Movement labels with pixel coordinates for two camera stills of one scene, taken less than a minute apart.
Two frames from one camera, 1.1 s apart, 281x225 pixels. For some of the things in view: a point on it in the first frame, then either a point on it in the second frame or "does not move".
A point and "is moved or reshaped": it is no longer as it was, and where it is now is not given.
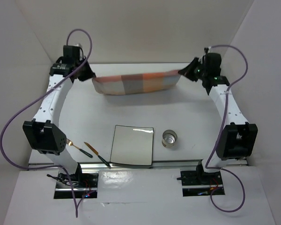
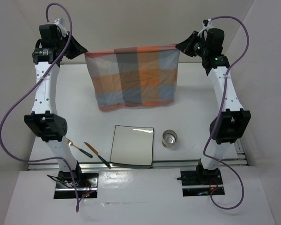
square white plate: (132, 145) does not move
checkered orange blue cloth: (132, 84) is moved or reshaped
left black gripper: (88, 75) to (76, 48)
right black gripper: (188, 71) to (187, 45)
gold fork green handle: (70, 143) does not move
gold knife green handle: (96, 152) does not move
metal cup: (169, 138) does not move
